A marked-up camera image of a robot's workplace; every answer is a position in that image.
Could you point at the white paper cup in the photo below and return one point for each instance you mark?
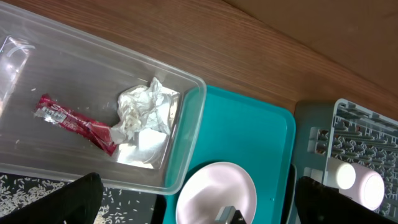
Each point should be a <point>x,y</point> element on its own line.
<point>341,175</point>

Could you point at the white bowl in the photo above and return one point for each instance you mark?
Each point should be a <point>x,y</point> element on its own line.
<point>368,189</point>

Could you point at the white napkin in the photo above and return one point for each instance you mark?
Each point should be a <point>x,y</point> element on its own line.
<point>140,108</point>

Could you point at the large white plate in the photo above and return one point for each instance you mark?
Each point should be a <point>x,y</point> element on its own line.
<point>217,185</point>

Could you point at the clear plastic bin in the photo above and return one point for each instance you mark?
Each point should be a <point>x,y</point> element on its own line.
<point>87,74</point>

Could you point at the teal serving tray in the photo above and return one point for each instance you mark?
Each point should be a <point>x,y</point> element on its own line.
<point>255,135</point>

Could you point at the red snack wrapper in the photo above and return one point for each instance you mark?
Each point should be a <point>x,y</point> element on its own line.
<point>96,132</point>

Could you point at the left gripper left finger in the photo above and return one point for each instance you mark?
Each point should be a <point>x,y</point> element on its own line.
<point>77,202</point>

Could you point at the grey dishwasher rack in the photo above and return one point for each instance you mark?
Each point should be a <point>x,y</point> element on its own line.
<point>347,131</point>

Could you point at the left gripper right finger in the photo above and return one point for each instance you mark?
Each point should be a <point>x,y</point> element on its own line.
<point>319,204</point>

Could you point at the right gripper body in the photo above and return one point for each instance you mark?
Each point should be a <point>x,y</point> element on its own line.
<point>229,215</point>

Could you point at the black tray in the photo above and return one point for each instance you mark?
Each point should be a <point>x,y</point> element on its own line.
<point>130,208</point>

